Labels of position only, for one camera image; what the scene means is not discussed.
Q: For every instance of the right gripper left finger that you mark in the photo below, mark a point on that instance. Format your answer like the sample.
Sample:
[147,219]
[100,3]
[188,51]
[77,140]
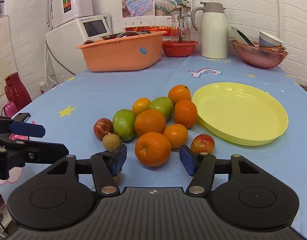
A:
[105,166]

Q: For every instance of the small front tangerine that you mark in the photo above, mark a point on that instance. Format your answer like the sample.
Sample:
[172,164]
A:
[177,135]

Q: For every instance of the white thermos jug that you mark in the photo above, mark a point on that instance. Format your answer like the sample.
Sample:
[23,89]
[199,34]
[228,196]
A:
[214,30]

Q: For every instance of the pink glass bowl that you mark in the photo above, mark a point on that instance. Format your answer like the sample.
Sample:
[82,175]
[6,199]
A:
[259,57]

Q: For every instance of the white water purifier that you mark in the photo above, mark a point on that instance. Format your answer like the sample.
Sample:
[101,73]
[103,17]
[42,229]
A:
[60,12]

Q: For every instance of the back orange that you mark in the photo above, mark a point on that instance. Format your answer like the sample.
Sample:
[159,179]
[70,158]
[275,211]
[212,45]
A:
[179,92]

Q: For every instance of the large front orange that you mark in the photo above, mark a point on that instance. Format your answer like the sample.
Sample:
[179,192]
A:
[153,149]

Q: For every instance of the large orange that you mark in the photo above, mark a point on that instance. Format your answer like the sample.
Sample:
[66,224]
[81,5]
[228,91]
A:
[150,120]
[153,149]

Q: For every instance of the yellow plastic plate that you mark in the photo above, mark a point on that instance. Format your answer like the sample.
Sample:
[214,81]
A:
[240,113]

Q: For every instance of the left green apple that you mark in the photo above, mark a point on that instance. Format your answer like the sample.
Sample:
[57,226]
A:
[123,124]

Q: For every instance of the blue patterned tablecloth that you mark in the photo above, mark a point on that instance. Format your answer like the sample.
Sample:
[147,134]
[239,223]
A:
[258,192]

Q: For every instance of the bedding poster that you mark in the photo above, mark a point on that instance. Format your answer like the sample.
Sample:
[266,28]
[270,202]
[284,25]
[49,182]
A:
[152,13]

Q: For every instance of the white green plate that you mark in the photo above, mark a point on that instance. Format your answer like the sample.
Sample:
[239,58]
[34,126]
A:
[240,37]

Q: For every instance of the large centre orange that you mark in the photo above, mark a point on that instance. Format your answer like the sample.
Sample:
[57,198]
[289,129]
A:
[150,120]

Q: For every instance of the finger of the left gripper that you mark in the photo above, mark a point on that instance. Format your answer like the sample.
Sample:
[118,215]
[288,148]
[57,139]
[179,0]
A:
[8,125]
[16,153]

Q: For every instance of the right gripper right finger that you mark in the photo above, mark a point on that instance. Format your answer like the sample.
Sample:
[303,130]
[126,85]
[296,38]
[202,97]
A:
[201,167]

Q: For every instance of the white blue bowl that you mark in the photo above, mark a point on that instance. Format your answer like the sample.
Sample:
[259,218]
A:
[268,40]

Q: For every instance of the orange plastic basket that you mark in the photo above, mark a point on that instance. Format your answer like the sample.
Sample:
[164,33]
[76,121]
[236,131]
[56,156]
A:
[123,54]

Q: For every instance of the brown longan fruit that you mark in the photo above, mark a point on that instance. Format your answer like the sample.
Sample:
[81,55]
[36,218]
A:
[111,142]

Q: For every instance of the red plum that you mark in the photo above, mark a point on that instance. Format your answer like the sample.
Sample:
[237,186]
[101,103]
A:
[203,143]
[103,127]

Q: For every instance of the white countertop appliance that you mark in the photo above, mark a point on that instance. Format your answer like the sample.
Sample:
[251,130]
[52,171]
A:
[63,41]

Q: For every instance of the right side orange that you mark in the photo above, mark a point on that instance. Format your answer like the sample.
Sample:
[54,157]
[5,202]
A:
[185,113]

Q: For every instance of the red plastic colander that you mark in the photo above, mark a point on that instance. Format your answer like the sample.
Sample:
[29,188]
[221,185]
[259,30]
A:
[176,49]

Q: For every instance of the small yellow-orange tangerine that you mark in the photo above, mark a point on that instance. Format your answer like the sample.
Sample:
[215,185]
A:
[140,105]

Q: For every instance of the glass pitcher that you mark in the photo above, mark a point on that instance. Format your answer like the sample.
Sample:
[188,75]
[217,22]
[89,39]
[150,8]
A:
[179,31]

